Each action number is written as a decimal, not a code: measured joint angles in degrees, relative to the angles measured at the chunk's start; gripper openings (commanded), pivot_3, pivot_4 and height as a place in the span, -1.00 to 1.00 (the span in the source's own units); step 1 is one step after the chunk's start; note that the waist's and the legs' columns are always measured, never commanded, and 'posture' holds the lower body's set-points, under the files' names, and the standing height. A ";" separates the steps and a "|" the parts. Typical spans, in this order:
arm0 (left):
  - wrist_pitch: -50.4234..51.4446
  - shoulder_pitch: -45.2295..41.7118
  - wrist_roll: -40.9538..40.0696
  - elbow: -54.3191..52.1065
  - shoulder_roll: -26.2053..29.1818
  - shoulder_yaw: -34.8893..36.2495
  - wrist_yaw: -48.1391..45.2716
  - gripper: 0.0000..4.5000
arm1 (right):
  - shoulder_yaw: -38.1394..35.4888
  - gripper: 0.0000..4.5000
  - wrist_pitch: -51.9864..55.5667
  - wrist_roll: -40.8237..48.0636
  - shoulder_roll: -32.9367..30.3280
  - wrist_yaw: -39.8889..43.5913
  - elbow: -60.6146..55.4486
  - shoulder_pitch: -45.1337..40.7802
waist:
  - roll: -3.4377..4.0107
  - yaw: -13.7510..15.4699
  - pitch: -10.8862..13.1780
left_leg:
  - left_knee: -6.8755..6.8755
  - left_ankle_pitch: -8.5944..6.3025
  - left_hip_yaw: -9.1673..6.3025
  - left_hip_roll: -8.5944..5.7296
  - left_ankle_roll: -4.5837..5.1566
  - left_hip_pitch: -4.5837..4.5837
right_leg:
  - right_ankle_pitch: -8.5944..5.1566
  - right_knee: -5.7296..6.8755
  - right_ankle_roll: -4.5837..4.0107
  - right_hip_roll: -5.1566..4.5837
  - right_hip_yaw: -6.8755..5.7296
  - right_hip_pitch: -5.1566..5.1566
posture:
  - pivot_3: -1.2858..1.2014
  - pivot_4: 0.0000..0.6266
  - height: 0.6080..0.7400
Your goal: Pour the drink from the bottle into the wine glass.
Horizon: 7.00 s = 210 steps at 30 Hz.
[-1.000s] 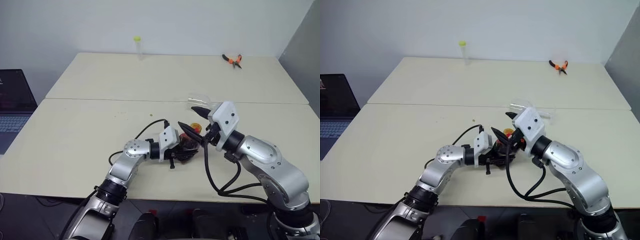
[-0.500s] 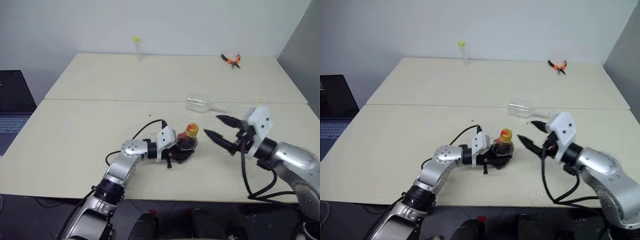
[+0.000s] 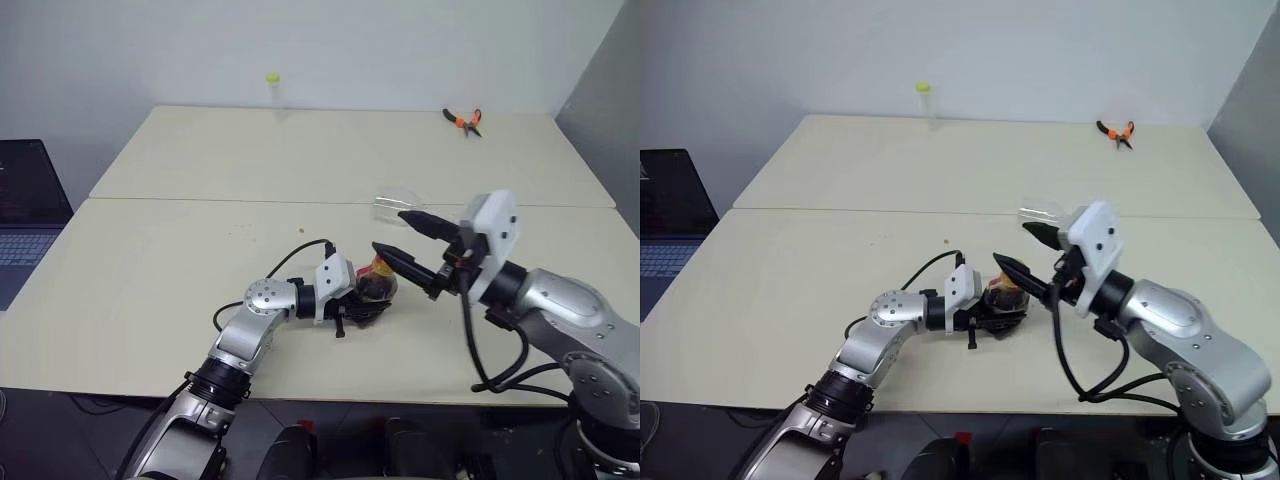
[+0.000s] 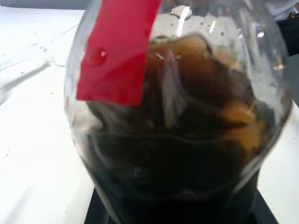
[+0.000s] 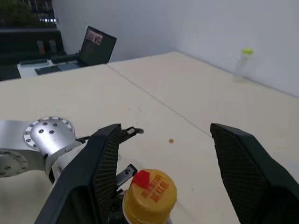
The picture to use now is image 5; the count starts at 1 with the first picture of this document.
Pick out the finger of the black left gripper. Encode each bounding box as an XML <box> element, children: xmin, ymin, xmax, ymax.
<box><xmin>115</xmin><ymin>164</ymin><xmax>137</xmax><ymax>188</ymax></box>
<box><xmin>120</xmin><ymin>126</ymin><xmax>145</xmax><ymax>143</ymax></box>

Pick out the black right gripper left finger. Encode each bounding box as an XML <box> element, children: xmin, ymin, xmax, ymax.
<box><xmin>35</xmin><ymin>123</ymin><xmax>122</xmax><ymax>224</ymax></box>

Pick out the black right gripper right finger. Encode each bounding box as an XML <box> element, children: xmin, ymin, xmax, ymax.
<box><xmin>209</xmin><ymin>123</ymin><xmax>299</xmax><ymax>224</ymax></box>

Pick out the drink bottle with yellow cap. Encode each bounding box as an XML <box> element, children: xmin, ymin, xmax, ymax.
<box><xmin>122</xmin><ymin>168</ymin><xmax>178</xmax><ymax>224</ymax></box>

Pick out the clear bottle with green cap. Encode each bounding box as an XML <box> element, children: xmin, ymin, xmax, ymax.
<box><xmin>235</xmin><ymin>47</ymin><xmax>255</xmax><ymax>82</ymax></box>

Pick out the open black laptop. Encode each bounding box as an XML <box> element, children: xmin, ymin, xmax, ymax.
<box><xmin>76</xmin><ymin>26</ymin><xmax>117</xmax><ymax>69</ymax></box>

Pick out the flat dark keyboard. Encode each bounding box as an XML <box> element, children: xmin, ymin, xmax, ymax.
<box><xmin>34</xmin><ymin>62</ymin><xmax>80</xmax><ymax>76</ymax></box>

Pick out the dark cabinet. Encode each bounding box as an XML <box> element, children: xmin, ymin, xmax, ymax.
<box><xmin>0</xmin><ymin>26</ymin><xmax>65</xmax><ymax>82</ymax></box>

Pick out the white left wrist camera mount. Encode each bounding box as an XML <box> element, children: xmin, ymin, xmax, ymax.
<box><xmin>45</xmin><ymin>144</ymin><xmax>88</xmax><ymax>186</ymax></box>

